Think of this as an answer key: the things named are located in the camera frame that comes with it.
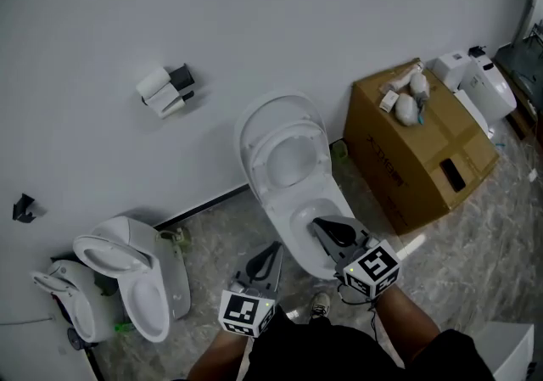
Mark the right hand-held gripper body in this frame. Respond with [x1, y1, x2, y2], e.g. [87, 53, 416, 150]
[333, 231, 402, 300]

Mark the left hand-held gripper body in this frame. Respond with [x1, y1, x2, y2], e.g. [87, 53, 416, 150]
[218, 281, 279, 338]

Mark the person's left forearm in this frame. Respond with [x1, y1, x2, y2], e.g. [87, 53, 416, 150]
[186, 326, 255, 381]

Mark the person's right forearm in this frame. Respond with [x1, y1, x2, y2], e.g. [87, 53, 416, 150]
[375, 283, 442, 366]

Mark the white toilet bowl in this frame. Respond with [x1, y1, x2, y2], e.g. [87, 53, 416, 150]
[249, 171, 370, 281]

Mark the white toilet with square tank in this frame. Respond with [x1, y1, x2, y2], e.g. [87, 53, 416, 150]
[72, 216, 191, 344]

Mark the round white toilet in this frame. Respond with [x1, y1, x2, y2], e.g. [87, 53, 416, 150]
[29, 259, 122, 345]

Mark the white toilet with small tank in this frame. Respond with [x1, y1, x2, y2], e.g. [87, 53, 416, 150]
[432, 50, 491, 138]

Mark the white plastic appliance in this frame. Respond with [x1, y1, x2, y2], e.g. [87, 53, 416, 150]
[460, 57, 518, 128]

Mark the person's right shoe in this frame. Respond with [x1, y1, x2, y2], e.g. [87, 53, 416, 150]
[308, 291, 333, 321]

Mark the large cardboard box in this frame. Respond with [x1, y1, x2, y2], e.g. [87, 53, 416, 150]
[342, 57, 501, 237]

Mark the person's black clothing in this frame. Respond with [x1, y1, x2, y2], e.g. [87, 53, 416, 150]
[171, 305, 497, 381]

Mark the black phone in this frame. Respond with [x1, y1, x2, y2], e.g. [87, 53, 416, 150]
[439, 158, 467, 193]

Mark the small white box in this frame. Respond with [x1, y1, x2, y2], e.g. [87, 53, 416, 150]
[378, 89, 400, 114]

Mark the beige tube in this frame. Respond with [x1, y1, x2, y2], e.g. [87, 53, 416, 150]
[379, 63, 425, 94]

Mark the white cabinet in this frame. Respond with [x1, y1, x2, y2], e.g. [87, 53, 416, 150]
[474, 322, 535, 381]

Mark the black round device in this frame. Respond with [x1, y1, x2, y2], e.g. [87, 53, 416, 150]
[66, 326, 86, 350]

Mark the black paper holder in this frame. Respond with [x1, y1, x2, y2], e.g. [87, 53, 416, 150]
[142, 63, 197, 107]

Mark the black wall bracket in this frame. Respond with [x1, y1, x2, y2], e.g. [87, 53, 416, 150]
[11, 193, 48, 223]

